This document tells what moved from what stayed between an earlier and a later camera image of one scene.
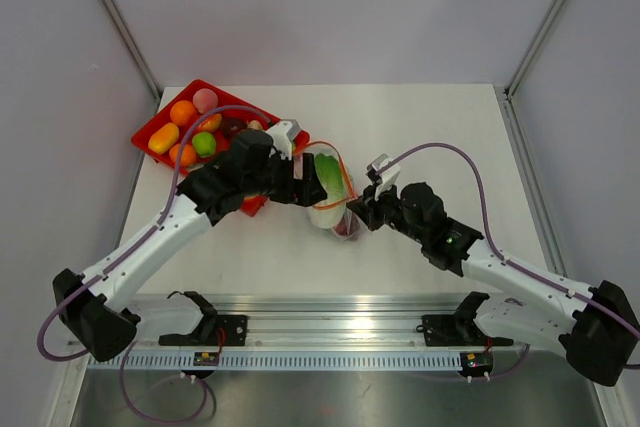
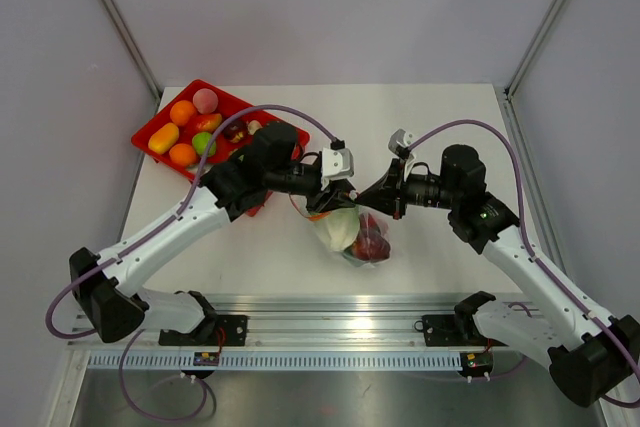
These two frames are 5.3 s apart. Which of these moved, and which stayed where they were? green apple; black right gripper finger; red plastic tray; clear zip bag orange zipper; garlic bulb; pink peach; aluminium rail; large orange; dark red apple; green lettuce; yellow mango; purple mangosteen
Moved: dark red apple; clear zip bag orange zipper; black right gripper finger; green lettuce
Stayed: pink peach; purple mangosteen; large orange; green apple; red plastic tray; garlic bulb; aluminium rail; yellow mango
